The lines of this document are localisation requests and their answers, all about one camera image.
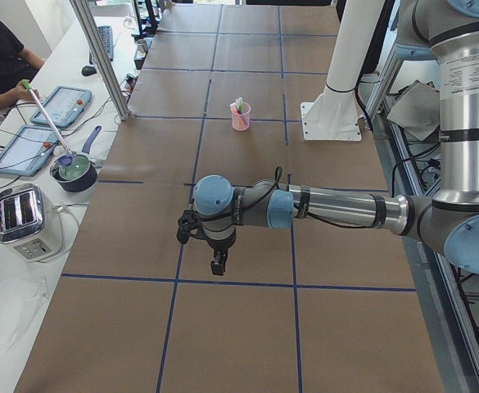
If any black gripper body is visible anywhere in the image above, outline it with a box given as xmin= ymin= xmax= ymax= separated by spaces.
xmin=207 ymin=237 xmax=235 ymax=260

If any orange highlighter pen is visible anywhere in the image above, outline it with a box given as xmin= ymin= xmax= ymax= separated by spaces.
xmin=239 ymin=115 xmax=248 ymax=128

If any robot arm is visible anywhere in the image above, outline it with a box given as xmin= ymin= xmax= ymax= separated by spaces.
xmin=177 ymin=1 xmax=479 ymax=275

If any pink mesh pen holder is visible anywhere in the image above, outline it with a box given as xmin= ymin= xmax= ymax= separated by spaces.
xmin=230 ymin=102 xmax=251 ymax=131

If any dark pot with lid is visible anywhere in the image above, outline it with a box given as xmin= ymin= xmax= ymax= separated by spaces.
xmin=50 ymin=154 xmax=97 ymax=192

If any silver white toaster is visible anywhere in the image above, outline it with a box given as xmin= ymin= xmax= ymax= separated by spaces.
xmin=0 ymin=183 xmax=63 ymax=261

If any far teach pendant tablet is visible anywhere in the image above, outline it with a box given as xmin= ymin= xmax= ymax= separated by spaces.
xmin=43 ymin=85 xmax=93 ymax=129

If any teach pendant tablet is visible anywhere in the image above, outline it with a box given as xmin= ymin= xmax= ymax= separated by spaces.
xmin=43 ymin=85 xmax=93 ymax=129
xmin=0 ymin=125 xmax=59 ymax=177

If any near teach pendant tablet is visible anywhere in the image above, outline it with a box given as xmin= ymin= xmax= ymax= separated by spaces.
xmin=0 ymin=125 xmax=59 ymax=177

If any small metal cup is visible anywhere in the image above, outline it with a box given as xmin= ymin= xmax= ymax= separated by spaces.
xmin=137 ymin=39 xmax=148 ymax=53

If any black computer mouse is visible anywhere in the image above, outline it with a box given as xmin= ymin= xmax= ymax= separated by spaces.
xmin=81 ymin=65 xmax=97 ymax=77

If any black keyboard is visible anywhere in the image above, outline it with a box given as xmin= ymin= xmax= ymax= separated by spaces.
xmin=97 ymin=25 xmax=114 ymax=61

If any grey cloth bag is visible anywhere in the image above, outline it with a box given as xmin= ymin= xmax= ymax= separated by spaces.
xmin=386 ymin=80 xmax=440 ymax=141

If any long stick with green tip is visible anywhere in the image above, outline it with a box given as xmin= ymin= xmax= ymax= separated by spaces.
xmin=20 ymin=79 xmax=74 ymax=156

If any person in black shirt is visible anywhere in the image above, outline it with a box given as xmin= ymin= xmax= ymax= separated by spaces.
xmin=0 ymin=21 xmax=44 ymax=111

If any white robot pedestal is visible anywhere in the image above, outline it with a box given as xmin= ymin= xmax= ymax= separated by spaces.
xmin=301 ymin=0 xmax=389 ymax=142

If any aluminium frame rail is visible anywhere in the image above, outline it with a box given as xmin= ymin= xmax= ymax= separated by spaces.
xmin=378 ymin=57 xmax=479 ymax=392

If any aluminium frame post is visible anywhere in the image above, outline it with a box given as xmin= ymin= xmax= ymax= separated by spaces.
xmin=70 ymin=0 xmax=129 ymax=120

